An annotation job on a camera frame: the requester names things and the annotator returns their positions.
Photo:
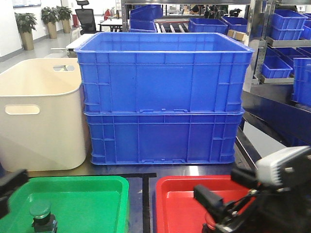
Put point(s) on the green mushroom push button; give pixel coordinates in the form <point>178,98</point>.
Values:
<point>43,220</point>

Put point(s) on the stacked blue crate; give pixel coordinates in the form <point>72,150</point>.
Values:
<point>139,139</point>
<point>162,72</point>

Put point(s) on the upper stacked blue crate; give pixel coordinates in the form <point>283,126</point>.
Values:
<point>162,72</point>

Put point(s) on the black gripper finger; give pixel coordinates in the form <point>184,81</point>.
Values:
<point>8,185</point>

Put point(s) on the potted green plant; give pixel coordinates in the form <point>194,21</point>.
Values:
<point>26,22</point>

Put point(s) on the lower stacked blue crate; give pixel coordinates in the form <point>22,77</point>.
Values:
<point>139,139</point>

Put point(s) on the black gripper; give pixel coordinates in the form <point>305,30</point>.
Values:
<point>287,212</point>

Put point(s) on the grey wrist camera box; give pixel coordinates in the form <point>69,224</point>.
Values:
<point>286,168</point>

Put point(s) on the red plastic tray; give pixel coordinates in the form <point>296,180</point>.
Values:
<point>177,211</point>

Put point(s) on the red mushroom push button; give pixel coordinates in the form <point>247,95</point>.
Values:
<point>209,225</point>

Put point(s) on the cream plastic basket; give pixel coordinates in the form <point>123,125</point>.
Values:
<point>42,124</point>

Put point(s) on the green plastic tray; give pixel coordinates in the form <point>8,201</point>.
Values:
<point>81,204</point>

